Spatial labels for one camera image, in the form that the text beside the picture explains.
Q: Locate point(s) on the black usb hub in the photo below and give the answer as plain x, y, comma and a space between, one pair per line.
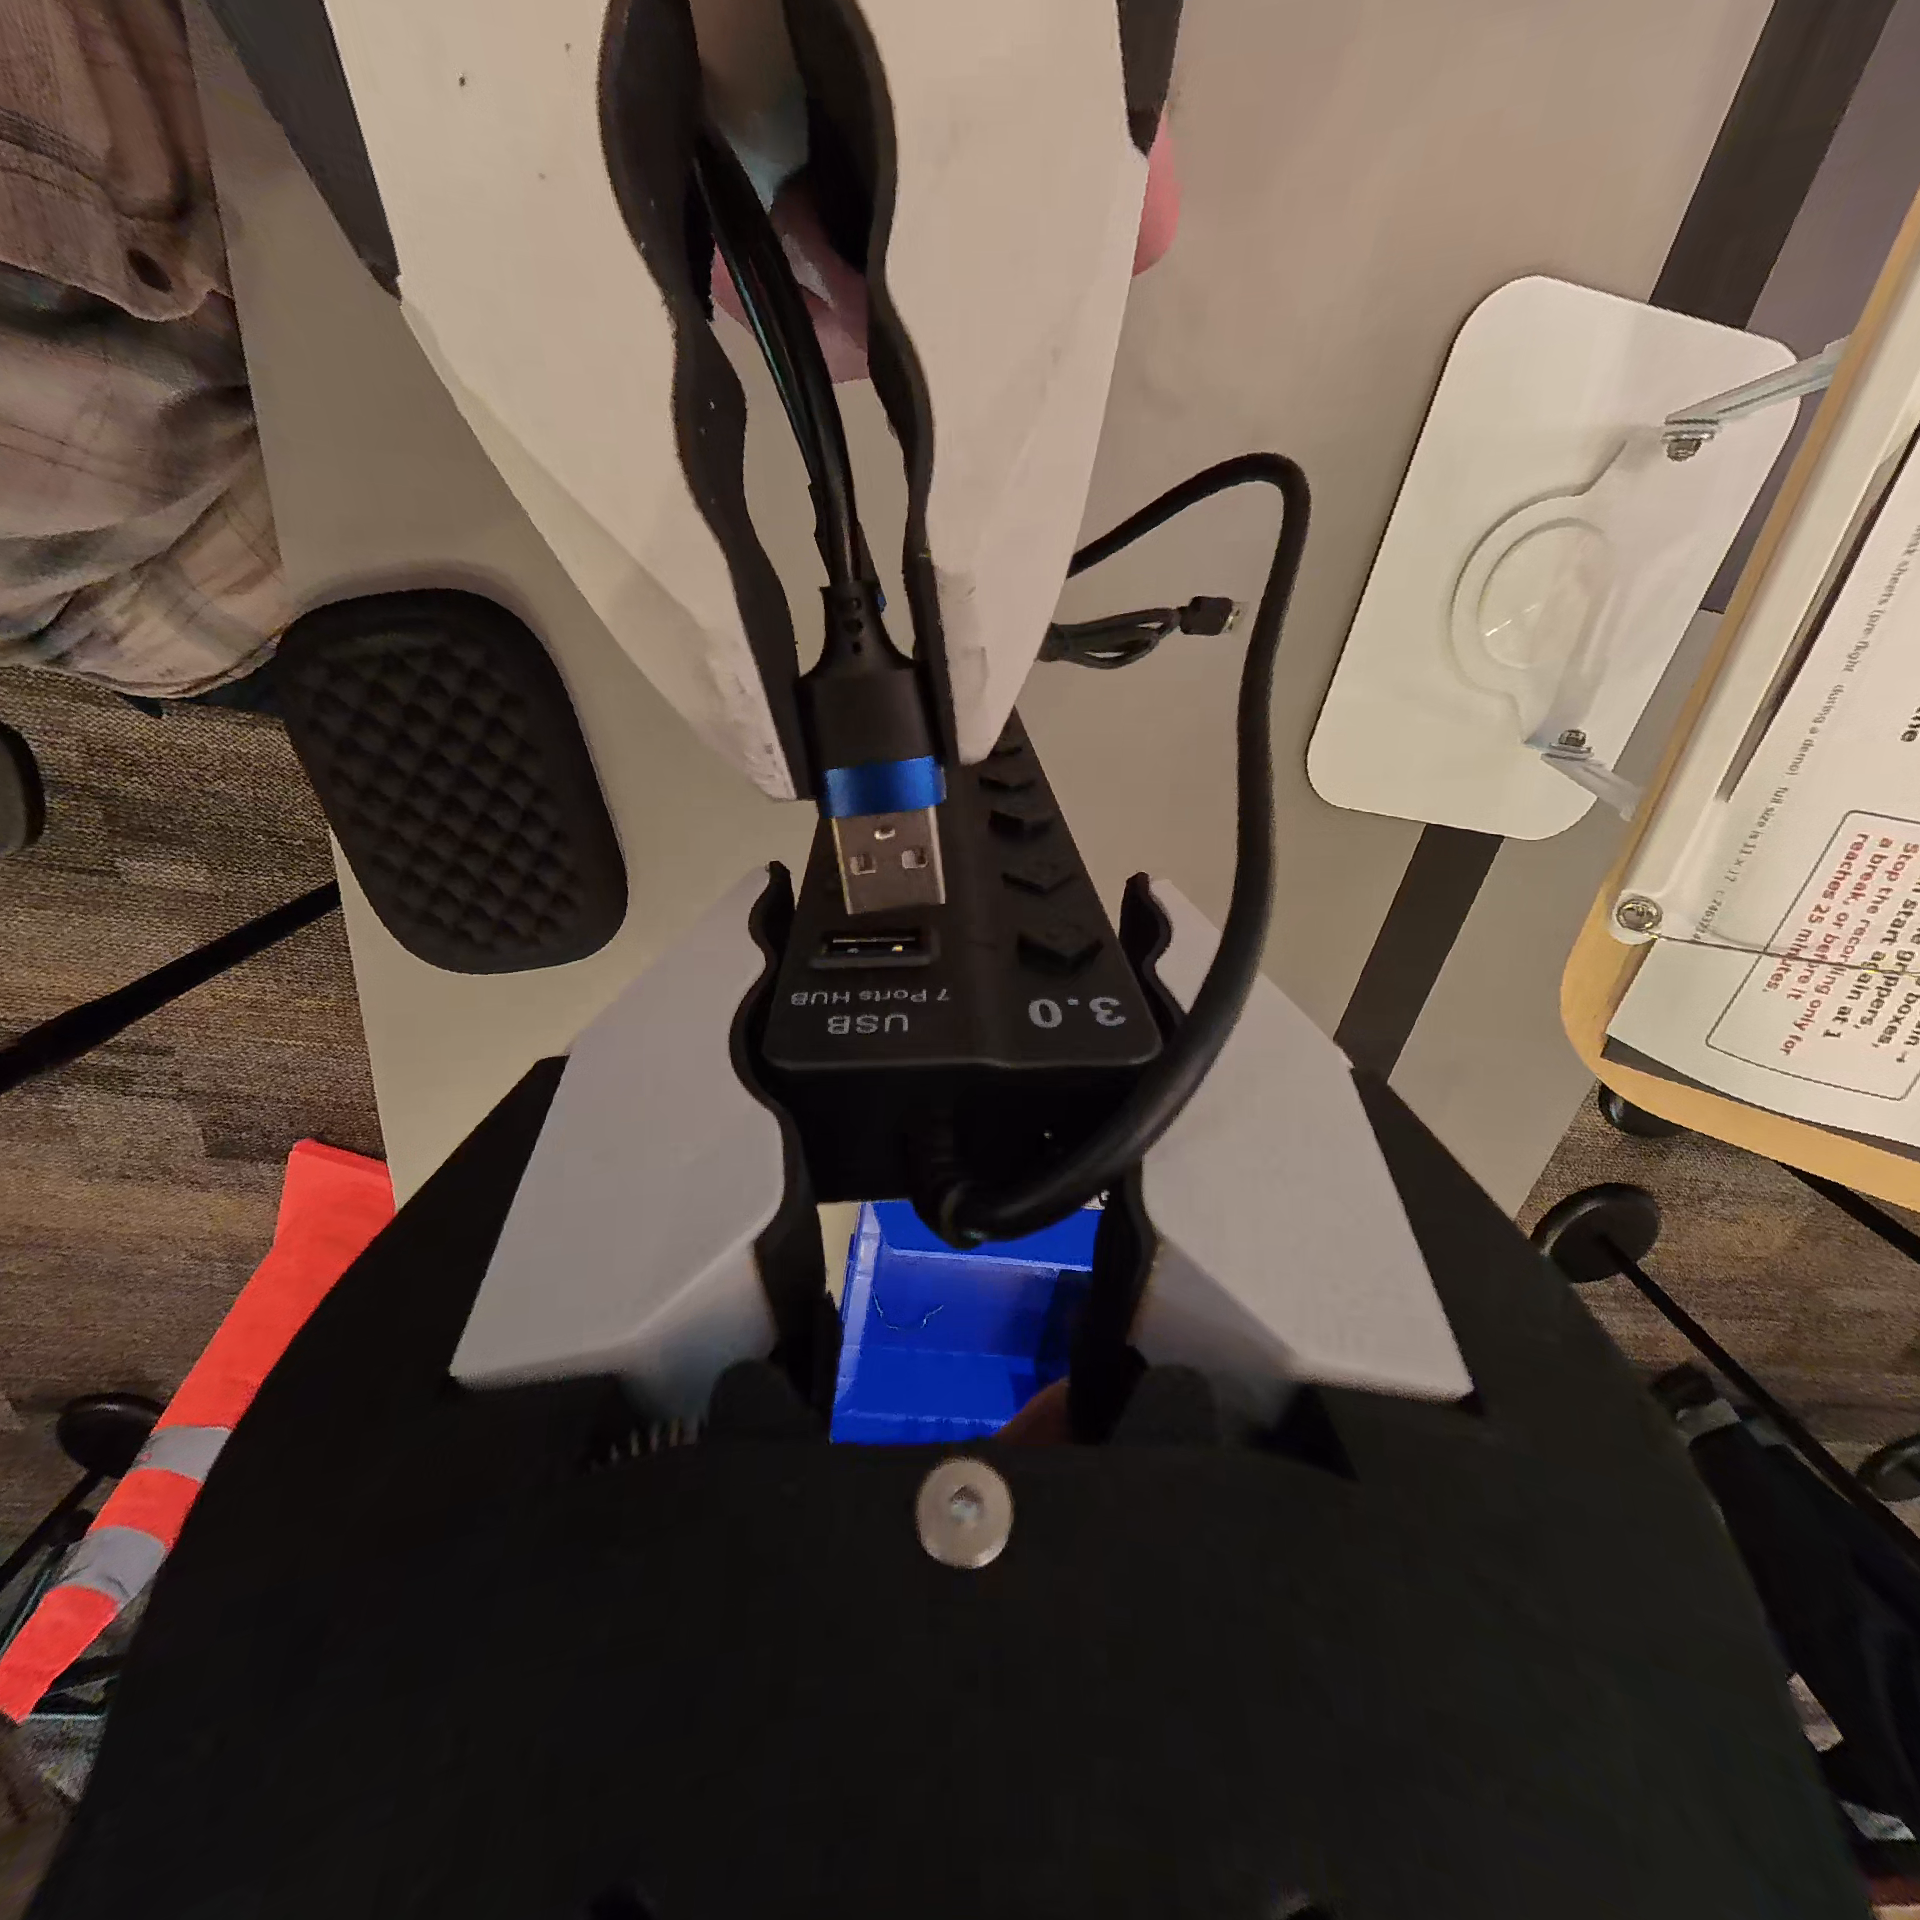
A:
961, 1036

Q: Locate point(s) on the white stand base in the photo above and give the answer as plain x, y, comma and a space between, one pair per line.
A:
1499, 571

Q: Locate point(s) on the instruction sheet on stand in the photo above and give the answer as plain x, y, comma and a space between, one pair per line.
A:
1606, 1020

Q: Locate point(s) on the orange plastic object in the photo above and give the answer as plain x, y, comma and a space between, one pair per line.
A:
211, 1381

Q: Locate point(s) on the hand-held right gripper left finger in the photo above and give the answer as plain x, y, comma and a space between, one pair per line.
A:
616, 1200

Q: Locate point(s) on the blue plastic bin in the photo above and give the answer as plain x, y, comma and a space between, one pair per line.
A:
947, 1322

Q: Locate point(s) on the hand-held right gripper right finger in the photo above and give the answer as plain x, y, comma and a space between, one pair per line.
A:
1305, 1230

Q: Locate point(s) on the black wrist rest pad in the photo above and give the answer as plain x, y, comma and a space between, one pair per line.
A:
451, 780

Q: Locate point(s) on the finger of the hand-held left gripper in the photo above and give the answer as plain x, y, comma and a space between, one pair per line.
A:
511, 270
1021, 241

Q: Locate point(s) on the person's left hand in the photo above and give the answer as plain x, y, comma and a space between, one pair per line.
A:
817, 285

